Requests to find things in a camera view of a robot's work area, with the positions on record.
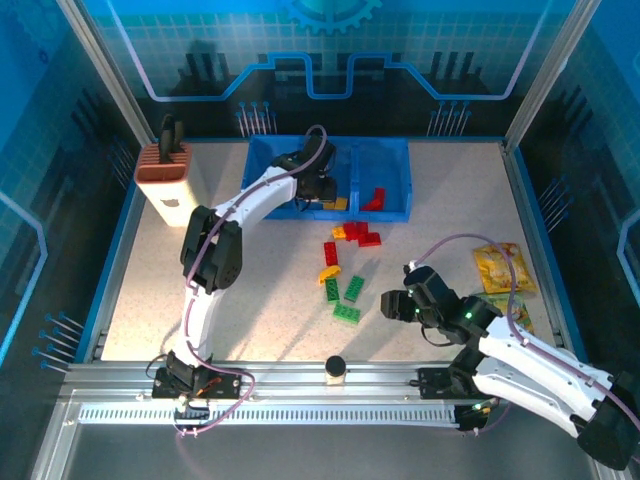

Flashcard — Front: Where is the blue three-compartment plastic bin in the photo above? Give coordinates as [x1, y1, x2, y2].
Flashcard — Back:
[243, 134, 414, 223]

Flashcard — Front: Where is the green snack bag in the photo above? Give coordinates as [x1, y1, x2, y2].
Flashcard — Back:
[472, 292, 536, 336]

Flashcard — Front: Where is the yellow snack bag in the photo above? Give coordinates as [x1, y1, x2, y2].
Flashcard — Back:
[473, 242, 538, 295]

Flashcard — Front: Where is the white cylinder with black cap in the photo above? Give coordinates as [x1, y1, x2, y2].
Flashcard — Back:
[324, 354, 348, 386]

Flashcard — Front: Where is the black control board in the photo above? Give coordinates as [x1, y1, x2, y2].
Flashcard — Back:
[172, 405, 211, 425]
[455, 399, 496, 432]

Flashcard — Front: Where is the white knife block brown top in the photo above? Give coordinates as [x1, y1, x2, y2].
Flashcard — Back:
[133, 142, 208, 229]

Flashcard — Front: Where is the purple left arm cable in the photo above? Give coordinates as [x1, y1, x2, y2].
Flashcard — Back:
[184, 124, 329, 371]

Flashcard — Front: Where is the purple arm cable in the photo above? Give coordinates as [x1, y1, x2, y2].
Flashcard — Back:
[184, 124, 329, 371]
[414, 234, 640, 431]

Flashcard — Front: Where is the aluminium mounting rail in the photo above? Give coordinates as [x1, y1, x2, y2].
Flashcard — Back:
[64, 360, 501, 402]

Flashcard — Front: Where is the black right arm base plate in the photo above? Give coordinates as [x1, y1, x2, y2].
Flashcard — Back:
[417, 367, 481, 401]

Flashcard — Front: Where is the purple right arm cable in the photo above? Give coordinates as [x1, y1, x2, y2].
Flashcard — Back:
[414, 234, 640, 431]

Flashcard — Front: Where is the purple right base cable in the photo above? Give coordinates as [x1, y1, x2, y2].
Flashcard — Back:
[462, 399, 512, 436]

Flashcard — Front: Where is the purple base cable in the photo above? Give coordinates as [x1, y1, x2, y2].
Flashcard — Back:
[462, 399, 512, 436]
[172, 369, 256, 439]

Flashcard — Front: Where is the aluminium table side rail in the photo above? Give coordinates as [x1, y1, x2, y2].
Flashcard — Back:
[501, 141, 576, 351]
[74, 184, 146, 364]

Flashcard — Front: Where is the white slotted cable duct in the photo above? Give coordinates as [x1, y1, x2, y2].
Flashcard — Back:
[78, 403, 462, 427]

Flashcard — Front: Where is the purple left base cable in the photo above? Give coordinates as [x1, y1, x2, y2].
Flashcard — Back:
[172, 369, 256, 439]

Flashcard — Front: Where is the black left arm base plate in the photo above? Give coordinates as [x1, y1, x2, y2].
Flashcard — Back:
[152, 367, 250, 401]

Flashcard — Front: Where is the aluminium frame post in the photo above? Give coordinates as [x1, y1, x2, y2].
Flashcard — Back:
[502, 0, 601, 154]
[54, 0, 156, 146]

